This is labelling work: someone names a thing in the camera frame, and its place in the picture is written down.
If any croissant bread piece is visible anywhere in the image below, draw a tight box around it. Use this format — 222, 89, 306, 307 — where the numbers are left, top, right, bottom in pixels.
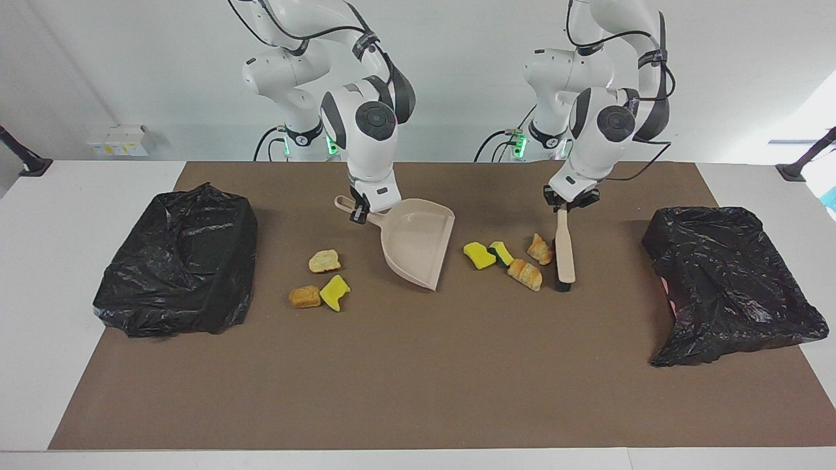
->
308, 249, 342, 274
507, 258, 543, 292
526, 233, 555, 266

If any black left base cable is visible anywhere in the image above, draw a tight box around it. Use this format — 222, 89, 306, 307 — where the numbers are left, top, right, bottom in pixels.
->
474, 104, 538, 162

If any brown round bun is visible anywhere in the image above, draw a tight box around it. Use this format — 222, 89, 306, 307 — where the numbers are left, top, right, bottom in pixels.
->
288, 285, 323, 309

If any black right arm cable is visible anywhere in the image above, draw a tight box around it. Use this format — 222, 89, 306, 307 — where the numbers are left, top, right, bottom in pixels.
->
227, 0, 409, 125

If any black right base cable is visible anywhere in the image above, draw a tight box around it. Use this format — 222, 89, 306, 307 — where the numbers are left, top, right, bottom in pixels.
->
253, 126, 289, 162

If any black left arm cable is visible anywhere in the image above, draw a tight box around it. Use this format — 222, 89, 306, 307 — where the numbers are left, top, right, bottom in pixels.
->
566, 0, 677, 181

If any brown table mat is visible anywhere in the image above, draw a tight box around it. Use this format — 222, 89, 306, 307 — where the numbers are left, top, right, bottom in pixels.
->
48, 161, 836, 451

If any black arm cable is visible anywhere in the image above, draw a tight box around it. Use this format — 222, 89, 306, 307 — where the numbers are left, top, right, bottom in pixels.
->
227, 0, 409, 125
566, 0, 677, 181

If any beige plastic dustpan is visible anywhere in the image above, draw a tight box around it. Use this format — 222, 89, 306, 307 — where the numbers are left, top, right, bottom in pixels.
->
334, 195, 457, 292

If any black trash bag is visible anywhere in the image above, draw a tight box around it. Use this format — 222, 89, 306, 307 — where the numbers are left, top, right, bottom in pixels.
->
92, 182, 259, 338
641, 206, 830, 368

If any black base cable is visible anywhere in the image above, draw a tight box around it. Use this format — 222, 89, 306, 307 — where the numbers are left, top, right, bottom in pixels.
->
253, 126, 289, 162
474, 104, 538, 162

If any white power strip box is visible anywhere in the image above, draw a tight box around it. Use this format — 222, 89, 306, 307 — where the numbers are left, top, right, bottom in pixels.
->
87, 125, 156, 157

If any beige hand brush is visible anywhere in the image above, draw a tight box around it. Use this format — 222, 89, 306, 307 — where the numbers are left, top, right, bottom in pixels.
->
554, 206, 577, 292

